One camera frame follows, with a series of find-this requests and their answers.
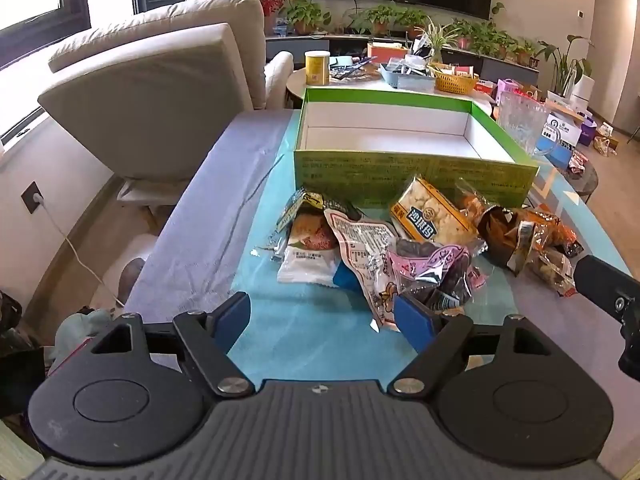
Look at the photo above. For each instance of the white blue cardboard box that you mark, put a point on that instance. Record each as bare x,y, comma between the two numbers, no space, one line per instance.
562,127

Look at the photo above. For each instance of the dark round side table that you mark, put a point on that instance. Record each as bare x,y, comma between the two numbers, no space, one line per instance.
582,180

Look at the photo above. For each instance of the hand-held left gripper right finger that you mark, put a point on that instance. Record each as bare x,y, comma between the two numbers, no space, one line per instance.
415,320

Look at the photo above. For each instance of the red flower arrangement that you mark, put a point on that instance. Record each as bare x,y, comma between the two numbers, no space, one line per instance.
275,0

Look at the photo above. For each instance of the yellow biscuit snack packet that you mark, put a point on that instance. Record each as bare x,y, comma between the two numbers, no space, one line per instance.
430,212

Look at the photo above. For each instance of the spider plant in glass vase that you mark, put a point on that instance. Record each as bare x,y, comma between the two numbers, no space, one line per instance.
435,40

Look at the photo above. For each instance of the bundle of dark utensils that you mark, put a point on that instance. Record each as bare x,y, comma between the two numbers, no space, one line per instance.
352,69

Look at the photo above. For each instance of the teal cloth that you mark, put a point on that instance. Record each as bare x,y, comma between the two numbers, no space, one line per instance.
80,327

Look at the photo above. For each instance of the pink purple snack packet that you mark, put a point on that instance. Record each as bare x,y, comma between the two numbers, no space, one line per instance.
430,270

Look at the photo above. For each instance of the green potted pothos plant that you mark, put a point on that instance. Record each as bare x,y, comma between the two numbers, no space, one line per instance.
302,15

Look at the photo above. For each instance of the white humidifier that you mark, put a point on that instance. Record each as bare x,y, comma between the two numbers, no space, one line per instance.
585,90

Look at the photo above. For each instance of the grey table cloth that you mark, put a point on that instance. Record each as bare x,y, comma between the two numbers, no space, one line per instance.
210,200

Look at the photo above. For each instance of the tall leafy plant white pot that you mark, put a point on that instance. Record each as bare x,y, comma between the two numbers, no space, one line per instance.
565,60

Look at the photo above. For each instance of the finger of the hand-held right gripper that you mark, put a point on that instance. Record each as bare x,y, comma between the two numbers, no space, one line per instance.
607,285

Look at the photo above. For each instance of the black bag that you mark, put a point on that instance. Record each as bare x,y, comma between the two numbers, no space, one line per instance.
17,360

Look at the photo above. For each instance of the pink gift bag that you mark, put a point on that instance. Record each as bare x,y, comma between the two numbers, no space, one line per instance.
507,91

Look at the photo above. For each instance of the clear plastic pitcher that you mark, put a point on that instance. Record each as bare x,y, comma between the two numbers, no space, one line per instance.
522,120

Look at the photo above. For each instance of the yellow woven basket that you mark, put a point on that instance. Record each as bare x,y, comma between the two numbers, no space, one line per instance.
455,82

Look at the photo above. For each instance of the beige recliner armchair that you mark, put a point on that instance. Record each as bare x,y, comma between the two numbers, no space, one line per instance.
150,90

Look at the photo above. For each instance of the tan cracker snack packet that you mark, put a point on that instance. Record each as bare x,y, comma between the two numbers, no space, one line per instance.
307,260

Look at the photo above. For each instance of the blue plastic tray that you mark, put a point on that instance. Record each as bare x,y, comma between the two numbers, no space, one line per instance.
405,80

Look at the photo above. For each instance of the clear packet of brown nuts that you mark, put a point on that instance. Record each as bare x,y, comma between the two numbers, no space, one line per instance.
555,270

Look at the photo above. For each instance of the purple gift bag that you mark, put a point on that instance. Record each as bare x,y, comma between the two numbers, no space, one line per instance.
589,132

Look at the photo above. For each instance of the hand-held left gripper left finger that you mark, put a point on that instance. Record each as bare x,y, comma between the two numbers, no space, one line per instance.
232,317

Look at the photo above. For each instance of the white round table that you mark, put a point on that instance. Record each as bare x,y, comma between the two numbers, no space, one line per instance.
360,85

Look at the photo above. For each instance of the blue small boxes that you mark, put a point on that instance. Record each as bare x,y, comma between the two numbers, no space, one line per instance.
280,27

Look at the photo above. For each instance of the brown orange crinkled snack packet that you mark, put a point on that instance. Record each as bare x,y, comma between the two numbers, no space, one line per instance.
515,232

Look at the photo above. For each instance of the clear white red-print snack packet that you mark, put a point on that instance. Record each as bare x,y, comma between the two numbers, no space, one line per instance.
360,255

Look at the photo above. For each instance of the green cardboard box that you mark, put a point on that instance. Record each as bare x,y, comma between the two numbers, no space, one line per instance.
390,172

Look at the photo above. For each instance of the yellow canister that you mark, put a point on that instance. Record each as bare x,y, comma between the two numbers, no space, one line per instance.
317,67

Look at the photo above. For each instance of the clear packet of orange snacks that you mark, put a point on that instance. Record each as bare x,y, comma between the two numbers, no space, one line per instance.
472,200

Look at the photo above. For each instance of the row of potted plants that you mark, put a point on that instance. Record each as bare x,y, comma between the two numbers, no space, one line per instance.
495,40

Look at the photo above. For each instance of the dark blue snack packet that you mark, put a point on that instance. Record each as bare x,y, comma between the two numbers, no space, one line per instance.
300,202

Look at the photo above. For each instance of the dark wall outlet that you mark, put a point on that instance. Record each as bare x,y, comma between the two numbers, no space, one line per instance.
34,197

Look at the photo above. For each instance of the wide green potted plant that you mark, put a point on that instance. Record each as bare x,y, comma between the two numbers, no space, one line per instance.
380,17

